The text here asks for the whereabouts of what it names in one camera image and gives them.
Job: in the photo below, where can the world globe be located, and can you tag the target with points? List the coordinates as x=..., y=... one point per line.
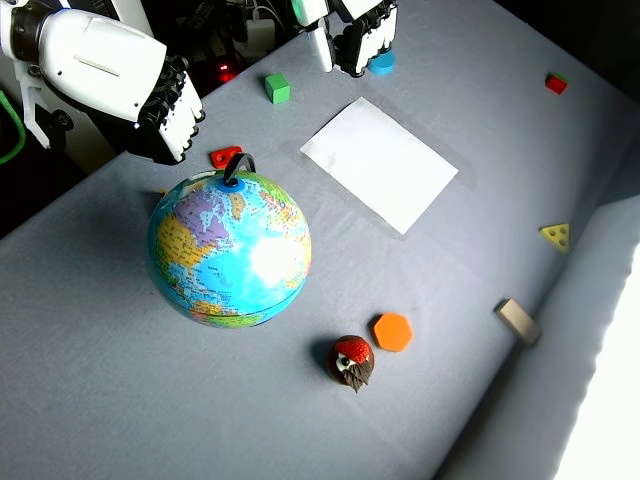
x=225, y=250

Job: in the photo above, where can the white paper sheet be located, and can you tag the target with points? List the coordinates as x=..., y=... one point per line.
x=380, y=165

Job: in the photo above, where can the orange hexagon block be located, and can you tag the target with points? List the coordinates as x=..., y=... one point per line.
x=392, y=332

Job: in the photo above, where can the red block with holes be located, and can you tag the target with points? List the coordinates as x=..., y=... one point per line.
x=220, y=157

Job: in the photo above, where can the green cube block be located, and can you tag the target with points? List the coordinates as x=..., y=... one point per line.
x=277, y=89

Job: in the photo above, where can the blue cylinder block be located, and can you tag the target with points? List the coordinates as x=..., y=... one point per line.
x=382, y=65

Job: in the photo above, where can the black device with red light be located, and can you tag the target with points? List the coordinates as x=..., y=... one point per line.
x=226, y=72

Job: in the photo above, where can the plain wooden rectangular block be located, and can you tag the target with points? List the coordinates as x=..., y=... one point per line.
x=517, y=321

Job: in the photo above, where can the white power adapter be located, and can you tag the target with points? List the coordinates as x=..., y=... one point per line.
x=260, y=32

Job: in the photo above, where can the yellow triangle block with holes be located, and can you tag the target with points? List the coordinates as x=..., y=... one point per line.
x=557, y=237

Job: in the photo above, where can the grey table cloth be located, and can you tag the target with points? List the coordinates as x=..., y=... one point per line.
x=100, y=400

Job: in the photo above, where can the small red and green cube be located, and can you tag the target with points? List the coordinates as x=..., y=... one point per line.
x=556, y=84

